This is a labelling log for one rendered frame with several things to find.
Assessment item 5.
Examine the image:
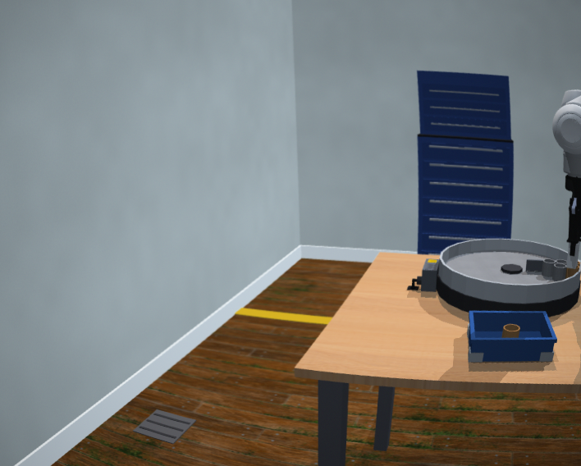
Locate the blue crate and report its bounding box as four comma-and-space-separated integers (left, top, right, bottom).
467, 311, 557, 362

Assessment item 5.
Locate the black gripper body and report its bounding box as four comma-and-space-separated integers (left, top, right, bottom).
565, 175, 581, 213

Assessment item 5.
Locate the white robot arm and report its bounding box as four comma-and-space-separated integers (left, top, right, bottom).
552, 90, 581, 178

